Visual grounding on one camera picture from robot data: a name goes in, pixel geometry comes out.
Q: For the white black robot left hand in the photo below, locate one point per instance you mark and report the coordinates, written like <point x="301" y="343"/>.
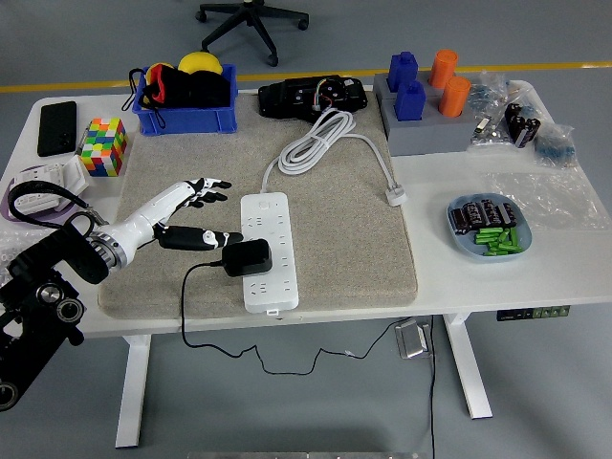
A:
<point x="143" y="225"/>

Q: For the black plug adapter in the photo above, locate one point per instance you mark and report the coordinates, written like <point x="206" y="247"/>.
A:
<point x="248" y="258"/>

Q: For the white power strip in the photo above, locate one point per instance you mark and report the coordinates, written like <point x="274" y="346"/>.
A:
<point x="268" y="210"/>

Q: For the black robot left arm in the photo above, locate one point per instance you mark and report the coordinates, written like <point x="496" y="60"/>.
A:
<point x="48" y="272"/>

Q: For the multicolour puzzle cube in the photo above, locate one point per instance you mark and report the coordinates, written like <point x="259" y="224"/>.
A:
<point x="102" y="148"/>

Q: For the purple plate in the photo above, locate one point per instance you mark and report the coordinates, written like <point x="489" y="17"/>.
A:
<point x="33" y="221"/>

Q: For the blue plastic bin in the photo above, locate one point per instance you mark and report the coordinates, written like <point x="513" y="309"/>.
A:
<point x="191" y="122"/>

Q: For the black smartphone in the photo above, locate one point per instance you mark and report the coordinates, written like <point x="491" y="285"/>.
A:
<point x="56" y="129"/>

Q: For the clear bag of screws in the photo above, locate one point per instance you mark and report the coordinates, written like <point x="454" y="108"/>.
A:
<point x="12" y="241"/>

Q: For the white table leg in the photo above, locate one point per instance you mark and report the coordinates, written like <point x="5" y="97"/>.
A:
<point x="466" y="363"/>
<point x="133" y="387"/>

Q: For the yellow ball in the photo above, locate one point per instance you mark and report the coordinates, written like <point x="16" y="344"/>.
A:
<point x="198" y="62"/>

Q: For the grey-brown mat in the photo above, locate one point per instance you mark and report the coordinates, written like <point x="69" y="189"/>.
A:
<point x="344" y="248"/>

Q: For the black office chair base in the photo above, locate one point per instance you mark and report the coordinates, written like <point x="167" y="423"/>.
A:
<point x="251" y="16"/>

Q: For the silver floor socket box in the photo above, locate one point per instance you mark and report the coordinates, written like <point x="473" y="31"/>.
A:
<point x="411" y="340"/>

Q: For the blue block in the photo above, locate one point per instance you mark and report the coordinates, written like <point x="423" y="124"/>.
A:
<point x="410" y="102"/>
<point x="401" y="72"/>

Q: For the grey block holder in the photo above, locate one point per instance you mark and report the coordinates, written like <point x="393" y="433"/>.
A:
<point x="425" y="136"/>

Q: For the black cylinder cell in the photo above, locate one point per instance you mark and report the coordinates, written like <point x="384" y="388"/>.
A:
<point x="487" y="212"/>
<point x="472" y="213"/>
<point x="501" y="213"/>
<point x="459" y="221"/>
<point x="510" y="214"/>

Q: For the light blue plate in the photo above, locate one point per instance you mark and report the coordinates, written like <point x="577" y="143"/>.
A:
<point x="461" y="244"/>

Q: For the orange cylinder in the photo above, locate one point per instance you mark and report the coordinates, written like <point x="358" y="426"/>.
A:
<point x="454" y="98"/>
<point x="442" y="69"/>

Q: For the green battery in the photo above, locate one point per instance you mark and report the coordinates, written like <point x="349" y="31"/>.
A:
<point x="502" y="246"/>
<point x="495" y="232"/>
<point x="485" y="237"/>
<point x="513" y="236"/>
<point x="502" y="252"/>

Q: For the clear bag of small parts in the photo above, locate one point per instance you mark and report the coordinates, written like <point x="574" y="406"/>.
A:
<point x="490" y="102"/>

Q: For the black capacitor bundle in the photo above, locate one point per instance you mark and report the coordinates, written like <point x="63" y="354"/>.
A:
<point x="523" y="125"/>

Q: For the black table control panel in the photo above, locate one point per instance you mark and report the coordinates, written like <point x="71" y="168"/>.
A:
<point x="531" y="313"/>

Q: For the empty clear plastic bag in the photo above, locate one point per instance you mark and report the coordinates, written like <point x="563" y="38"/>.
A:
<point x="554" y="198"/>

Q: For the clear bag of blue parts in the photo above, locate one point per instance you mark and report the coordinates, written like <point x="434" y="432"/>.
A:
<point x="557" y="146"/>

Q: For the white wall socket panel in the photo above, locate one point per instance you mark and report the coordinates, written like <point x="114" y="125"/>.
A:
<point x="75" y="174"/>

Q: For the white wall socket stack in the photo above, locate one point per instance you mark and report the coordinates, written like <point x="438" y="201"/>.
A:
<point x="40" y="184"/>

